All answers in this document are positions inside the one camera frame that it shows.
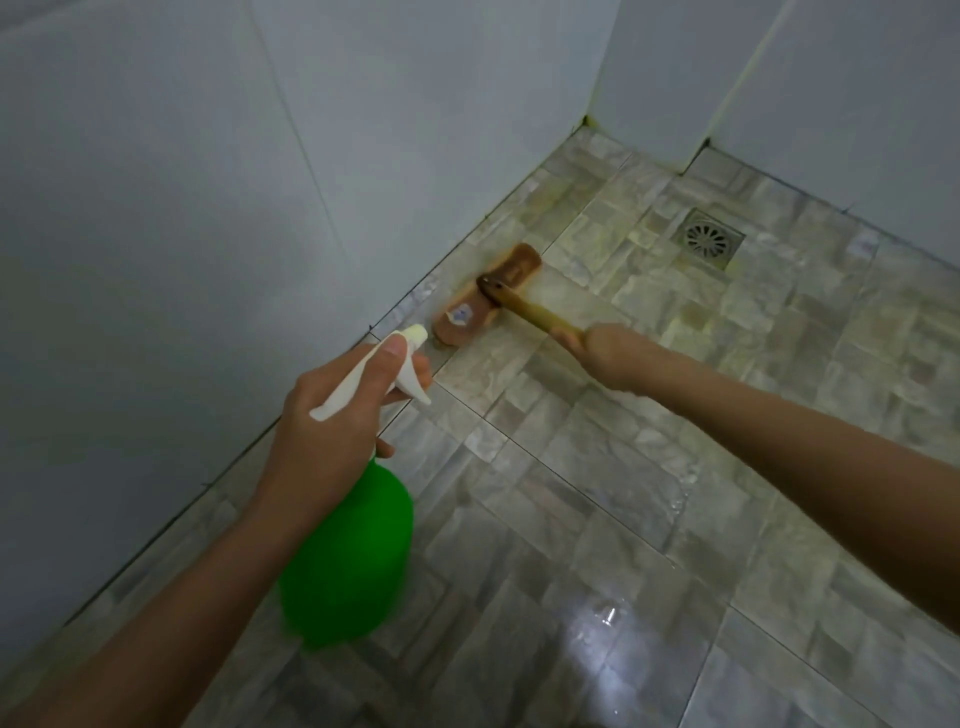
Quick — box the person's left hand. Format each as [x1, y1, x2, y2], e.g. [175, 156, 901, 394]
[253, 336, 434, 532]

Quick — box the person's right hand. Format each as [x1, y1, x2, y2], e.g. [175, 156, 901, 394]
[558, 324, 665, 394]

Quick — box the wooden scrub brush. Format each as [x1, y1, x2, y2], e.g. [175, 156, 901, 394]
[431, 243, 594, 354]

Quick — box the green spray bottle white nozzle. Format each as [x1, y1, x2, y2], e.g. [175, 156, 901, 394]
[279, 324, 434, 652]

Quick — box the person's left forearm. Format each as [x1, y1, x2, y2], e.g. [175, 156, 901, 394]
[0, 491, 320, 728]

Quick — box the person's right forearm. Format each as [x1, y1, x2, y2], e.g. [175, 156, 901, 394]
[633, 348, 960, 635]

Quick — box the metal floor drain cover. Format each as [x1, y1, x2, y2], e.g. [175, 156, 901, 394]
[670, 208, 747, 271]

